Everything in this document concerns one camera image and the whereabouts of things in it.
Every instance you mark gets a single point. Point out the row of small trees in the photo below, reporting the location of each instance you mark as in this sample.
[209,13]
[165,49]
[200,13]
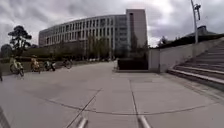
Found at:
[83,48]

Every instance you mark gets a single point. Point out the dark trimmed hedge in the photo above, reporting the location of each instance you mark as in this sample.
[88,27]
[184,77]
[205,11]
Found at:
[132,63]

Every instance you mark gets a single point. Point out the grey concrete slab plaza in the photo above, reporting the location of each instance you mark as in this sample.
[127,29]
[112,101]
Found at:
[110,90]

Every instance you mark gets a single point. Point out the dark bicycle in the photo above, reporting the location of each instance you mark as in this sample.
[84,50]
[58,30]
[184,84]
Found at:
[67,63]

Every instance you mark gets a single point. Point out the dark low roofed building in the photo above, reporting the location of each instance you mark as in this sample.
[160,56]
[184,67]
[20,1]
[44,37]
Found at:
[195,36]

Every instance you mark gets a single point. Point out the large curved grey building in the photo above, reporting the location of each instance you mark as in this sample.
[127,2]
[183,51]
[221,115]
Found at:
[100,30]

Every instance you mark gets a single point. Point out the blue bicycle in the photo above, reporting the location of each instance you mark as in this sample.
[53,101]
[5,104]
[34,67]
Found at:
[50,65]

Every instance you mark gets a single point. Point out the yellow green bicycle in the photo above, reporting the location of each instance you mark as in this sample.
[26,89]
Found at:
[16,66]

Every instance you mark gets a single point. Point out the dark pine tree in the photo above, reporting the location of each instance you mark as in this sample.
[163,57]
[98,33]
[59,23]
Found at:
[19,38]

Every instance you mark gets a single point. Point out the grey concrete stairs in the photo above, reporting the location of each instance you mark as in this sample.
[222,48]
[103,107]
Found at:
[203,65]

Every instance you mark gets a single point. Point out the pale concrete wall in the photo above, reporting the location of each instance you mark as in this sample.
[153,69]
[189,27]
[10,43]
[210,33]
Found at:
[176,53]

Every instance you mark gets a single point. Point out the robot's own part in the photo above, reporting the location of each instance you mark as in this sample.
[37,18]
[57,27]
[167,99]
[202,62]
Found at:
[82,123]
[144,122]

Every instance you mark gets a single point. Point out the tall grey lamp pole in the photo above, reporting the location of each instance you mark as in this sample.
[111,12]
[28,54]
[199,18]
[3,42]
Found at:
[195,20]

